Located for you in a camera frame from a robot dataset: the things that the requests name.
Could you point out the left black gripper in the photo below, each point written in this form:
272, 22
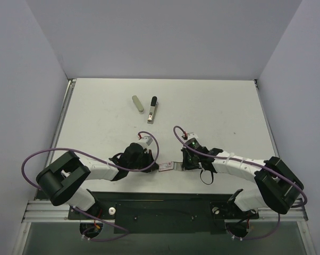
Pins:
148, 161

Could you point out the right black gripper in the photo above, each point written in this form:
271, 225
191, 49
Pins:
187, 161

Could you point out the red white staple box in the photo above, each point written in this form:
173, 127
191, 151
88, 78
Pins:
166, 167

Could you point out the large black beige stapler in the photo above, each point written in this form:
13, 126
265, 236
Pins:
153, 110

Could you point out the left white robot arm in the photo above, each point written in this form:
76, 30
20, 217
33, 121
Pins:
61, 181

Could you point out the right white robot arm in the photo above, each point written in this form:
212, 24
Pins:
277, 186

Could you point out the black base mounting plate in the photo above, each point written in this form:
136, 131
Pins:
169, 213

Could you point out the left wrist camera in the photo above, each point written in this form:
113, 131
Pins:
145, 141

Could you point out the aluminium frame rail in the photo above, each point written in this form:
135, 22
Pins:
65, 104

